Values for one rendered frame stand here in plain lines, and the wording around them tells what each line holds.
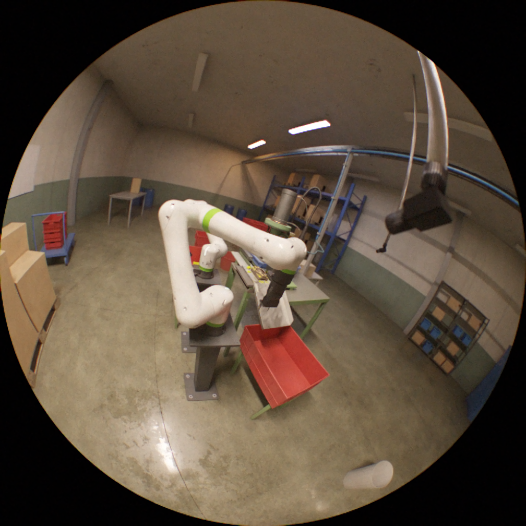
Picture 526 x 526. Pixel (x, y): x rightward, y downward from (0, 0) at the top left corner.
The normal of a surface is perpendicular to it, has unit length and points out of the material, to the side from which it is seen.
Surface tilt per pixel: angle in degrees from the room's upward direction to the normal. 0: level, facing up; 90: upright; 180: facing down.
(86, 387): 0
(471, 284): 90
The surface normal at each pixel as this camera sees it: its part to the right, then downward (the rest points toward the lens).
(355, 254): -0.84, -0.11
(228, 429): 0.33, -0.88
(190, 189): 0.43, 0.47
